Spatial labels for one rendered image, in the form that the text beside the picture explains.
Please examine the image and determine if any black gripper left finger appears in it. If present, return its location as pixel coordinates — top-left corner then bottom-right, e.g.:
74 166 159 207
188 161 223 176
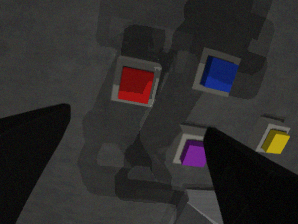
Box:
0 103 71 224

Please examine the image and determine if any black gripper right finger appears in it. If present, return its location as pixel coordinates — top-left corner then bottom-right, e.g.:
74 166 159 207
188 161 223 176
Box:
204 128 298 224

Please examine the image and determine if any yellow button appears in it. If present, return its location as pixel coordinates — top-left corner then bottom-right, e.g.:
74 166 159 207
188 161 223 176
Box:
246 117 290 155

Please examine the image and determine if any blue button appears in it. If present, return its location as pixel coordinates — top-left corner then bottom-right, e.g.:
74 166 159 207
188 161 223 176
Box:
186 45 241 97

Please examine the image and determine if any purple button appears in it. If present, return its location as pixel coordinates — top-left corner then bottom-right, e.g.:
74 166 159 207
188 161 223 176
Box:
170 124 208 168

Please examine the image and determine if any red button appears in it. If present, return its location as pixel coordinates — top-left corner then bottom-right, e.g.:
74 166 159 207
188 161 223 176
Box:
110 55 162 108

